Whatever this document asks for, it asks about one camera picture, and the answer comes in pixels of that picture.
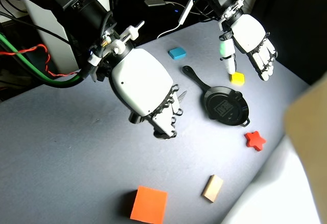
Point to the orange block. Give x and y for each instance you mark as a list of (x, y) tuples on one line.
[(149, 204)]

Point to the white stick hub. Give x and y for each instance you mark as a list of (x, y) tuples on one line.
[(186, 11)]

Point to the yellow block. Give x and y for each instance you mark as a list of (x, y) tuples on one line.
[(237, 78)]

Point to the white computer case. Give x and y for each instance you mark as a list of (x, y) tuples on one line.
[(53, 45)]

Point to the grey table cloth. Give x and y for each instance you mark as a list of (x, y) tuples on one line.
[(76, 157)]

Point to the tan cardboard panel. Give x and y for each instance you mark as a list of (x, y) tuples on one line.
[(309, 132)]

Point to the black cast iron pan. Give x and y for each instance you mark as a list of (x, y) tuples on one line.
[(226, 106)]

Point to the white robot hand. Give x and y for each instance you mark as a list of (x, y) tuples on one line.
[(140, 81), (247, 32)]

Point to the blue block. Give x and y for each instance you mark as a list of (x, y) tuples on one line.
[(177, 53)]

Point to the grey flat device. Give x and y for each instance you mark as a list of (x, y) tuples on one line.
[(154, 2)]

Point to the red star block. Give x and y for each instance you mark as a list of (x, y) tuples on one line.
[(255, 141)]

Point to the tan wooden block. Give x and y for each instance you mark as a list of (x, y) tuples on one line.
[(212, 188)]

